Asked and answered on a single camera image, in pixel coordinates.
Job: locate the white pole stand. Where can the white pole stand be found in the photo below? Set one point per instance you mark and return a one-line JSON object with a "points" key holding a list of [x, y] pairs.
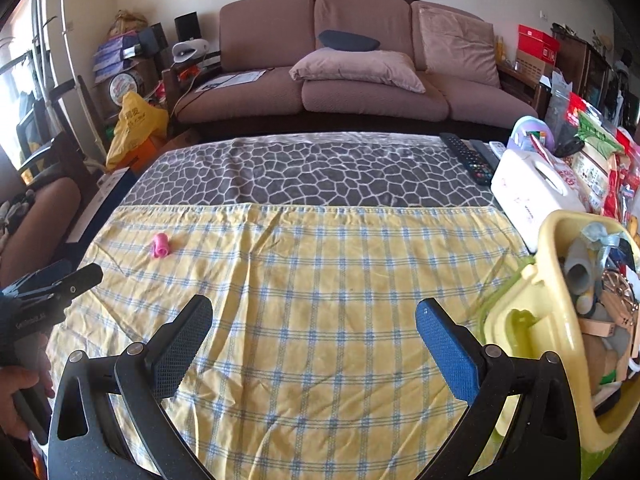
{"points": [[60, 60]]}

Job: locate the dark wooden cabinet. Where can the dark wooden cabinet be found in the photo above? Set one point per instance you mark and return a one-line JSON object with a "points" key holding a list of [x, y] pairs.
{"points": [[582, 65]]}

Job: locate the upright beige pillow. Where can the upright beige pillow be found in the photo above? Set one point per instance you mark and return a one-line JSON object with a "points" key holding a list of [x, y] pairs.
{"points": [[457, 45]]}

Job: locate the grey plastic tube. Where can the grey plastic tube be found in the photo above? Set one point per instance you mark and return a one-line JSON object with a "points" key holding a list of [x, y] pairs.
{"points": [[580, 275]]}

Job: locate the grey stone-pattern blanket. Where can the grey stone-pattern blanket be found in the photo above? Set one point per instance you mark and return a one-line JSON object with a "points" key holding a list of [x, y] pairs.
{"points": [[300, 170]]}

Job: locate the brown fabric sofa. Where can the brown fabric sofa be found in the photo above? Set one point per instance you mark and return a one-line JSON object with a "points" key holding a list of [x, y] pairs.
{"points": [[380, 100]]}

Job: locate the yellow blue plaid cloth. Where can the yellow blue plaid cloth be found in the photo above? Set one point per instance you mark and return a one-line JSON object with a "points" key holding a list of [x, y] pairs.
{"points": [[310, 285]]}

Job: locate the long wooden block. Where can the long wooden block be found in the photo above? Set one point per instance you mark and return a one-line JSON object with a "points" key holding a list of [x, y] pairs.
{"points": [[597, 330], [614, 306]]}

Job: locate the dark grey remote control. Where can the dark grey remote control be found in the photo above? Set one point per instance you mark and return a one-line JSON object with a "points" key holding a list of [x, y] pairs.
{"points": [[485, 152]]}

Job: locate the flat beige pillow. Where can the flat beige pillow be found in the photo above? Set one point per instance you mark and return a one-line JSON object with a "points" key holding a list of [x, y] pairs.
{"points": [[360, 67]]}

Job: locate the pile of snack packets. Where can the pile of snack packets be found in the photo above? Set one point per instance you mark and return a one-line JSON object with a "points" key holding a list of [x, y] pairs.
{"points": [[600, 160]]}

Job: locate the stack of blue boxes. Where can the stack of blue boxes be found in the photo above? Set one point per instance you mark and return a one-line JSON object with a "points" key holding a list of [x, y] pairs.
{"points": [[115, 57]]}

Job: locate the papers on sofa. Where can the papers on sofa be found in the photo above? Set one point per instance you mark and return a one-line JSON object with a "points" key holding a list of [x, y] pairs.
{"points": [[232, 80]]}

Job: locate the small pink plastic toy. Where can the small pink plastic toy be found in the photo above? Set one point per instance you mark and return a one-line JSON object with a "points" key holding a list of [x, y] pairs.
{"points": [[161, 246]]}

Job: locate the white remote control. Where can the white remote control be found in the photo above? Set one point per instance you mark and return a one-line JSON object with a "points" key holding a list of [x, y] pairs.
{"points": [[498, 149]]}

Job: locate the person's left hand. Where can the person's left hand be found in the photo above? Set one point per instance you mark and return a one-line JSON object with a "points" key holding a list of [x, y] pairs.
{"points": [[20, 382]]}

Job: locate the dark blue cushion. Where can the dark blue cushion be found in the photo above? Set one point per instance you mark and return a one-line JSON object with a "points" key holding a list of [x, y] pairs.
{"points": [[347, 41]]}

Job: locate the black remote control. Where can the black remote control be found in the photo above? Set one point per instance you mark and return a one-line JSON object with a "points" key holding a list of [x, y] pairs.
{"points": [[465, 157]]}

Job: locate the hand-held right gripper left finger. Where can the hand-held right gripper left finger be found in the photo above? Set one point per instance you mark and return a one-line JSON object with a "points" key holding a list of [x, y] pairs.
{"points": [[180, 350]]}

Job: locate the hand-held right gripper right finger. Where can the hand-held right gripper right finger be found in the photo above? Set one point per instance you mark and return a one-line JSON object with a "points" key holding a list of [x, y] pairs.
{"points": [[447, 350]]}

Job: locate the cream yellow plastic basket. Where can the cream yellow plastic basket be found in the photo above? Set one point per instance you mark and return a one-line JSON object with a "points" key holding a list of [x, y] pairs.
{"points": [[550, 320]]}

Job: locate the brown wooden chair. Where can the brown wooden chair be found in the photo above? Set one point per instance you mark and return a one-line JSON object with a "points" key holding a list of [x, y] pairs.
{"points": [[35, 210]]}

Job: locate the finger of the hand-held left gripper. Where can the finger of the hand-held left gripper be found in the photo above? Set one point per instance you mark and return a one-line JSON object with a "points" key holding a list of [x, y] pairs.
{"points": [[80, 280], [35, 275]]}

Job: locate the red cardboard box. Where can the red cardboard box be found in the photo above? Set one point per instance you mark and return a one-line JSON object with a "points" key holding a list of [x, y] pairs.
{"points": [[537, 40]]}

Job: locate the white plastic box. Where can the white plastic box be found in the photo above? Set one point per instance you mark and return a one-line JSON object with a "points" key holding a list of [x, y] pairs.
{"points": [[530, 185]]}

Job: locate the round labelled tin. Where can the round labelled tin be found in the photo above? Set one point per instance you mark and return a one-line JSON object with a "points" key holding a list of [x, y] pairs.
{"points": [[126, 87]]}

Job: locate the brown cardboard box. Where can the brown cardboard box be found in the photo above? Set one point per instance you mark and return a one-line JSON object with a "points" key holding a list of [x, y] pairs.
{"points": [[532, 62]]}

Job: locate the yellow plastic bag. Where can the yellow plastic bag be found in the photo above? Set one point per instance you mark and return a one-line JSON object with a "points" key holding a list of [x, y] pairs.
{"points": [[135, 125]]}

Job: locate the lilac plastic container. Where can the lilac plastic container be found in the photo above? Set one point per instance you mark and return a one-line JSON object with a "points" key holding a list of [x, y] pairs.
{"points": [[530, 132]]}

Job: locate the black speaker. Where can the black speaker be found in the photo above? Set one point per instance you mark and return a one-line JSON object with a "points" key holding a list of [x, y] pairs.
{"points": [[186, 25]]}

